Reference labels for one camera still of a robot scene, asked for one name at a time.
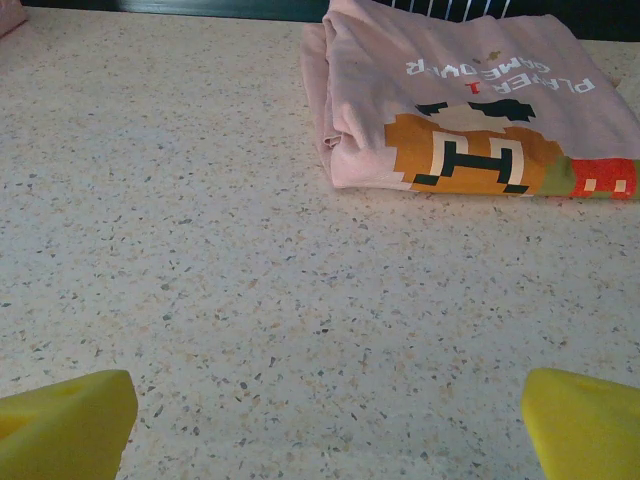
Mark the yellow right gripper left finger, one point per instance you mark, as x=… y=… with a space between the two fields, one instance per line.
x=60 y=430

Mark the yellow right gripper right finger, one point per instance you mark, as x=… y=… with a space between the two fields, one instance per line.
x=590 y=430

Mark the pink folded printed t-shirt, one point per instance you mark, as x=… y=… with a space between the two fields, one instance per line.
x=400 y=100

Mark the pink plastic basket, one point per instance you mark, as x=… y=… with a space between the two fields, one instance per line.
x=10 y=15

